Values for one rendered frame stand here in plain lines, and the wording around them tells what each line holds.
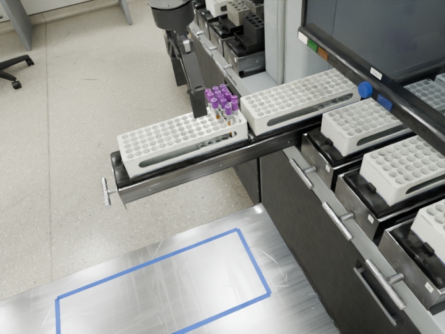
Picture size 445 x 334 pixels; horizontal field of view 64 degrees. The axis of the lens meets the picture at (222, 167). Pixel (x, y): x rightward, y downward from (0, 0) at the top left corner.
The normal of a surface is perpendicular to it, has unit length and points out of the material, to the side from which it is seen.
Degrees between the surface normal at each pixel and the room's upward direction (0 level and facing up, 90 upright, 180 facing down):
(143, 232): 0
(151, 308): 0
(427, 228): 90
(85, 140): 0
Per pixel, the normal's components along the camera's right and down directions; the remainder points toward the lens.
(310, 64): 0.35, 0.65
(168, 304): -0.11, -0.70
